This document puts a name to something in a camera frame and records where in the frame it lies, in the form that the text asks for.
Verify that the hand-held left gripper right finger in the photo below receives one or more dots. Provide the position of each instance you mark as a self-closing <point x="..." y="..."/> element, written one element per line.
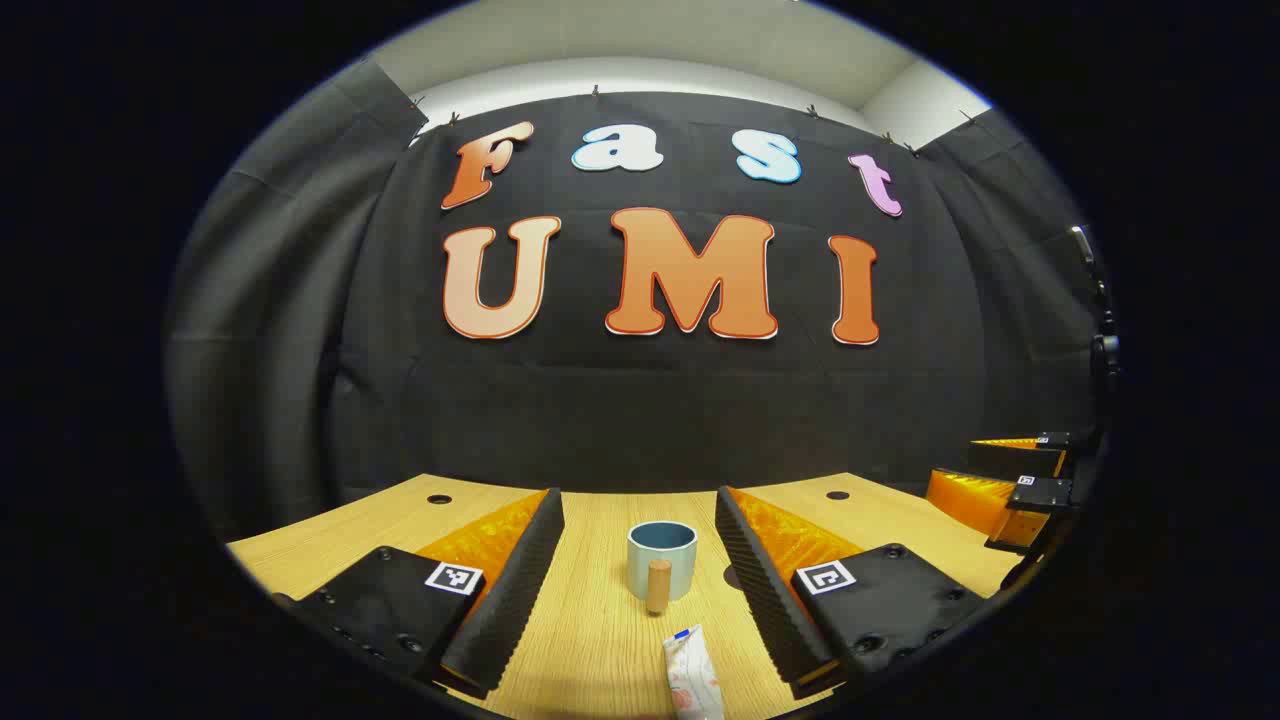
<point x="755" y="590"/>

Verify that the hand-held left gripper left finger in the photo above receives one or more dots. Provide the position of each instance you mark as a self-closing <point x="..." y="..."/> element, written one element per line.
<point x="515" y="590"/>

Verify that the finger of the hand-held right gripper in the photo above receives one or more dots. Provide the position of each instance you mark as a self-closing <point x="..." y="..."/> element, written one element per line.
<point x="1040" y="494"/>
<point x="1015" y="462"/>

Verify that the white toothpaste tube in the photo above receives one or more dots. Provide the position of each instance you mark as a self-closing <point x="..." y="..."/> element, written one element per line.
<point x="692" y="680"/>

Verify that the wooden desktop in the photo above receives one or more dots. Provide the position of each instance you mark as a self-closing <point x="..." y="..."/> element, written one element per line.
<point x="600" y="620"/>

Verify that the black backdrop cloth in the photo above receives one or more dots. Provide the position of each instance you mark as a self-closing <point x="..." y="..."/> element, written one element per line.
<point x="700" y="400"/>

